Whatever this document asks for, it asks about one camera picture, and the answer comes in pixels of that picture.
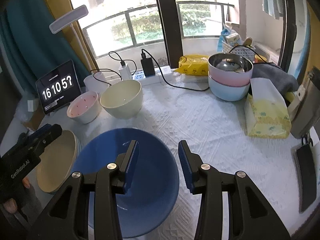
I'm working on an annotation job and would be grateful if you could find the yellow tissue box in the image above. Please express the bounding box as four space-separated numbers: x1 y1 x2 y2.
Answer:
244 78 292 138

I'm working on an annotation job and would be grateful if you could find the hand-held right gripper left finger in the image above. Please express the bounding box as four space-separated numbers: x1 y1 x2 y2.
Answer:
29 140 139 240

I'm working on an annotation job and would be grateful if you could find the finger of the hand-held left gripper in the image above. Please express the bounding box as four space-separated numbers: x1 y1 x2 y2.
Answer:
17 124 55 146
27 123 63 158

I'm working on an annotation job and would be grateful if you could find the person's left hand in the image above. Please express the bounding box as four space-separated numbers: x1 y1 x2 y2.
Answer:
2 176 32 215

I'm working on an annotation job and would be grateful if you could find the cardboard box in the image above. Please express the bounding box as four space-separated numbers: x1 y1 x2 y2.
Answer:
21 110 45 130

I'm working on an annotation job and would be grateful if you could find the blue plastic bag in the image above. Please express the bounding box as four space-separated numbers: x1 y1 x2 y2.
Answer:
217 29 232 53

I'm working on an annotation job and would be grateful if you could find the teal curtain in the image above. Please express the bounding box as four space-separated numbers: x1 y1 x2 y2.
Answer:
0 0 88 88

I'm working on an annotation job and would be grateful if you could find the beige plate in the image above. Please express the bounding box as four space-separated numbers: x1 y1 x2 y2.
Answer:
35 129 78 194

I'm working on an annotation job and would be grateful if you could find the black charging cable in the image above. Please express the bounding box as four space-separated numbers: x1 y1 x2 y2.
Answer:
89 51 125 87
141 49 210 92

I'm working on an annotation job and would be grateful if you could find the cream bowl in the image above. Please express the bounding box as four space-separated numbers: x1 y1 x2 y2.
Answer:
100 79 143 119

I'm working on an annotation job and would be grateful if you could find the pink strawberry bowl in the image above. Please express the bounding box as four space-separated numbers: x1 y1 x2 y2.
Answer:
66 91 102 124

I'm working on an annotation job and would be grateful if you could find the balcony railing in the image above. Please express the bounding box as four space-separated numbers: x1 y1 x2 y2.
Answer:
82 1 235 58

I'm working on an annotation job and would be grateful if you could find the white basket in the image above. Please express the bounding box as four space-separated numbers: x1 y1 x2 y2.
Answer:
223 41 256 58

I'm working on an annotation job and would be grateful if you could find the white power strip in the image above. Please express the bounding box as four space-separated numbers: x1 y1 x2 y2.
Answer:
125 66 173 85

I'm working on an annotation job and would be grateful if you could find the pink steel-lined bowl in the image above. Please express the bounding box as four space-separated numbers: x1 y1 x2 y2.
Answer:
208 53 254 87

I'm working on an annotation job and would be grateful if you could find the tablet with clock display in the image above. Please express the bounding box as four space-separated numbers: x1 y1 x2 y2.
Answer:
36 60 82 115

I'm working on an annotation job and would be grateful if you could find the light blue bowl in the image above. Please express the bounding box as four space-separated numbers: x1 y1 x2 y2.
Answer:
208 76 250 102

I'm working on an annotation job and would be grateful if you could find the clear plastic bag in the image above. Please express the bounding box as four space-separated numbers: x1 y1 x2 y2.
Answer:
14 97 38 124

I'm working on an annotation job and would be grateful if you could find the yellow packet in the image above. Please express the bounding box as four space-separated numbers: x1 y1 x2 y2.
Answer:
174 54 213 77

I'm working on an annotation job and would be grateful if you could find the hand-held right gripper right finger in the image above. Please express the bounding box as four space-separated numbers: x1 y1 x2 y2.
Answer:
178 140 292 240

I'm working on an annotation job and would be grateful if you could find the white charger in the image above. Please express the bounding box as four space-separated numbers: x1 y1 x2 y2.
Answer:
118 64 132 80

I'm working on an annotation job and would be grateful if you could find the black charger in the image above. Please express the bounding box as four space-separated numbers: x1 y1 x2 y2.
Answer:
140 52 155 77

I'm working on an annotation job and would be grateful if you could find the white desk lamp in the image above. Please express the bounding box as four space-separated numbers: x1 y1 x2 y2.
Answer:
40 0 99 75
49 5 112 96

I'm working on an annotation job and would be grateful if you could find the dark window frame post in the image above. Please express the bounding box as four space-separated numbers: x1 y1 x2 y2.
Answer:
152 0 184 68

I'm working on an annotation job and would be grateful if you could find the grey cloth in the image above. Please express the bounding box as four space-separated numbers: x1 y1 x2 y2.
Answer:
251 64 299 98

